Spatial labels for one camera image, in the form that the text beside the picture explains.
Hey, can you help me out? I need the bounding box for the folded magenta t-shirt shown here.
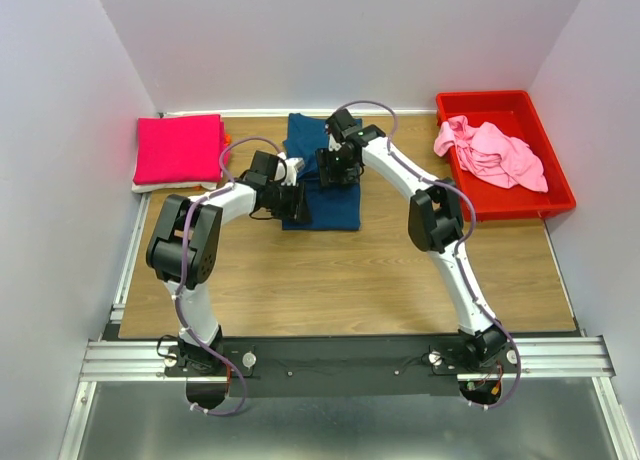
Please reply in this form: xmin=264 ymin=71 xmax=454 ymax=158
xmin=133 ymin=114 xmax=228 ymax=184

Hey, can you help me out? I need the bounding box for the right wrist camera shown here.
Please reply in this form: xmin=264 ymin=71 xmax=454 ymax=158
xmin=325 ymin=108 xmax=362 ymax=144

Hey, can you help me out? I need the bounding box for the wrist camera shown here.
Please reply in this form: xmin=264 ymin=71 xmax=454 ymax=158
xmin=244 ymin=151 xmax=305 ymax=187
xmin=325 ymin=108 xmax=362 ymax=144

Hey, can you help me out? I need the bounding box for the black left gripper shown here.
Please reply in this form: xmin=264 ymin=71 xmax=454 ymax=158
xmin=266 ymin=181 xmax=313 ymax=224

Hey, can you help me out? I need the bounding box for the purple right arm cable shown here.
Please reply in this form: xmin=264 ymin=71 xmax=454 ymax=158
xmin=339 ymin=99 xmax=524 ymax=411

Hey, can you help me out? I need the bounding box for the light pink t-shirt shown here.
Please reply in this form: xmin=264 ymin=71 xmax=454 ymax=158
xmin=434 ymin=115 xmax=549 ymax=193

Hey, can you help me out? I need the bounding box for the red plastic bin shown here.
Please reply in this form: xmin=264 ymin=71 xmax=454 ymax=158
xmin=436 ymin=90 xmax=576 ymax=222

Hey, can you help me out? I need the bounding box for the navy blue printed t-shirt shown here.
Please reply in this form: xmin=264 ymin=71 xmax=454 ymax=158
xmin=282 ymin=113 xmax=361 ymax=231

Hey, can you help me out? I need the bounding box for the aluminium extrusion rail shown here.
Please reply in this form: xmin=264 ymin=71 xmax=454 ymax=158
xmin=80 ymin=336 xmax=615 ymax=382

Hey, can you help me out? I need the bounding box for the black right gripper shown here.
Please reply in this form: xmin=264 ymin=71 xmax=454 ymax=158
xmin=314 ymin=147 xmax=360 ymax=193

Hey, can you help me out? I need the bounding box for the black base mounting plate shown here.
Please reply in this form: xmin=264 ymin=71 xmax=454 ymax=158
xmin=156 ymin=334 xmax=516 ymax=407

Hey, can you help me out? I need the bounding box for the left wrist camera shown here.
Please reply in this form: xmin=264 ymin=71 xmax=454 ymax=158
xmin=244 ymin=151 xmax=305 ymax=187

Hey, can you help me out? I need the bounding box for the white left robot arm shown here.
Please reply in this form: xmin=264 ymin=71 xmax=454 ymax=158
xmin=146 ymin=172 xmax=311 ymax=375

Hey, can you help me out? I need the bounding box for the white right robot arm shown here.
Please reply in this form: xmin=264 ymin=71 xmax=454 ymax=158
xmin=316 ymin=124 xmax=508 ymax=372

